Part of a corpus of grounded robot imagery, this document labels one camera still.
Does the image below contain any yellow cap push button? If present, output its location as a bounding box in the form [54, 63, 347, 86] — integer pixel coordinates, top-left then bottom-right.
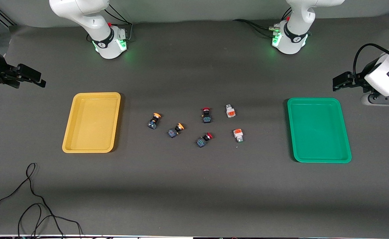
[168, 122, 185, 139]
[147, 113, 162, 130]

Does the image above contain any green plastic tray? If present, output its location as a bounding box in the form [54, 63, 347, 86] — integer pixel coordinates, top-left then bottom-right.
[287, 97, 352, 164]

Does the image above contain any yellow plastic tray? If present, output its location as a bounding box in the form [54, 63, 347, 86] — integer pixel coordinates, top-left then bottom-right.
[62, 92, 122, 154]

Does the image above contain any red cap push button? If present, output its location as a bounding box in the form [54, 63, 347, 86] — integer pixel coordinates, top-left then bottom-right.
[196, 132, 214, 148]
[201, 107, 213, 124]

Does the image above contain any dark grey table mat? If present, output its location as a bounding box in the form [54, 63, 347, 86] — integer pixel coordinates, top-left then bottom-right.
[0, 12, 389, 238]

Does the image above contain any loose thin black cable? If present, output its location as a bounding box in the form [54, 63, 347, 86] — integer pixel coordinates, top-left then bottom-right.
[0, 163, 83, 239]

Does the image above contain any black right arm base cable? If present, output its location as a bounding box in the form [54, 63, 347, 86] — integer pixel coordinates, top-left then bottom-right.
[100, 1, 134, 43]

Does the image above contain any black arm base cable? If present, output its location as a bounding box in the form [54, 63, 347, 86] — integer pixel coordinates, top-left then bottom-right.
[232, 19, 278, 38]
[100, 1, 134, 43]

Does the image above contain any black left arm base cable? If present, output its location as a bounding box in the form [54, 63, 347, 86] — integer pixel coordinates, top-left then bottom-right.
[232, 19, 278, 38]

